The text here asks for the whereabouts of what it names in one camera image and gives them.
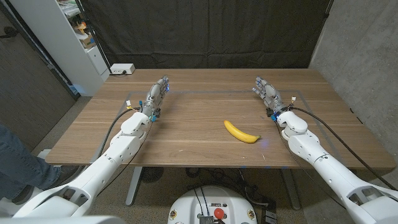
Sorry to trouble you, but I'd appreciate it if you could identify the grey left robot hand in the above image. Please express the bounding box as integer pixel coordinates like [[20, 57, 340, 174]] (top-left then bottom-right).
[[140, 74, 170, 123]]

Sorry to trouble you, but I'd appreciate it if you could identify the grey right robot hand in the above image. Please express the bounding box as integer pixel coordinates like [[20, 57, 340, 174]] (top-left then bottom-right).
[[251, 76, 290, 121]]

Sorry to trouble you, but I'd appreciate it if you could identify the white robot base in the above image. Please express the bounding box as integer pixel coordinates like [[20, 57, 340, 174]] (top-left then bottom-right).
[[167, 185, 258, 224]]

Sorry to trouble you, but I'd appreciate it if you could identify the yellow toy banana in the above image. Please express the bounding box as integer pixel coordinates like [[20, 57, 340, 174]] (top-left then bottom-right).
[[223, 119, 262, 144]]

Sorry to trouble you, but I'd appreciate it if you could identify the white power strip box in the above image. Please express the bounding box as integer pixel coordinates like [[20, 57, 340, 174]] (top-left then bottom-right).
[[110, 63, 136, 75]]

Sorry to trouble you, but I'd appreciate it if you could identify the black round fan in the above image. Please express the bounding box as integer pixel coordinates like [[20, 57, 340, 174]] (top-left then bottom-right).
[[141, 167, 165, 184]]

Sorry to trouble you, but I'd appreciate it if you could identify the black backdrop curtain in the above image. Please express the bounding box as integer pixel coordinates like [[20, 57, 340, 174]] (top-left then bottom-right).
[[80, 0, 333, 70]]

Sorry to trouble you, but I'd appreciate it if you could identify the cardboard box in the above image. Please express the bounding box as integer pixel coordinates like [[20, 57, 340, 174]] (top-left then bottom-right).
[[79, 33, 96, 49]]

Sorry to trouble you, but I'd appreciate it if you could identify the black stand pole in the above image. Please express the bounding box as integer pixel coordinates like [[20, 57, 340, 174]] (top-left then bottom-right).
[[74, 0, 113, 75]]

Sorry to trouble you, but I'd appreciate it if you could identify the grey table leg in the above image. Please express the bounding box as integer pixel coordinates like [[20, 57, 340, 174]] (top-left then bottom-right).
[[281, 167, 301, 211], [125, 166, 144, 207]]

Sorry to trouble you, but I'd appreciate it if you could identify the dark shoe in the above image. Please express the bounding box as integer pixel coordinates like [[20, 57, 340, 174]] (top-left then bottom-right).
[[46, 165, 82, 190], [11, 185, 35, 205]]

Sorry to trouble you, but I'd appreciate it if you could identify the white shelf cabinet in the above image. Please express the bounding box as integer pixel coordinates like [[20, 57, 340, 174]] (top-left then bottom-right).
[[9, 0, 111, 97]]

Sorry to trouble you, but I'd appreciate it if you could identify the black power adapter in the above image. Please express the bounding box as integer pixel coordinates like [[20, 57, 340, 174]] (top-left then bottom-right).
[[261, 200, 278, 224]]

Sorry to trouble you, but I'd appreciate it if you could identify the person leg in jeans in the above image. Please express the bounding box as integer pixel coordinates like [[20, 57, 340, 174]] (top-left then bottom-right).
[[0, 124, 62, 200]]

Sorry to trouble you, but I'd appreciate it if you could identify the white robot torso shell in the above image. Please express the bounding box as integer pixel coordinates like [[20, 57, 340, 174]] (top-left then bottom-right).
[[0, 215, 126, 224]]

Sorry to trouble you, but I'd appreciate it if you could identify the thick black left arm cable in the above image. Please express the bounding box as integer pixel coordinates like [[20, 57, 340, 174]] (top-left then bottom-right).
[[98, 107, 142, 158]]

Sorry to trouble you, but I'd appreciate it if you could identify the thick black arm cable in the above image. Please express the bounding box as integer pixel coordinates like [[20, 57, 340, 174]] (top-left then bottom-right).
[[98, 107, 142, 158], [290, 106, 398, 191]]

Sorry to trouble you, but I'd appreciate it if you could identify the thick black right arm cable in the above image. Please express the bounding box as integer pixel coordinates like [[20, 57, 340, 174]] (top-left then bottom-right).
[[290, 106, 398, 191]]

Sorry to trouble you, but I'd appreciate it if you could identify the black floor cable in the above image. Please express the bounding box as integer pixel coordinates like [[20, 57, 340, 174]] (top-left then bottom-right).
[[186, 167, 274, 208]]

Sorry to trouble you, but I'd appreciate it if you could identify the black door handle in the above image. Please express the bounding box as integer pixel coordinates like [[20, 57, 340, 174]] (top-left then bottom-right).
[[0, 26, 19, 39]]

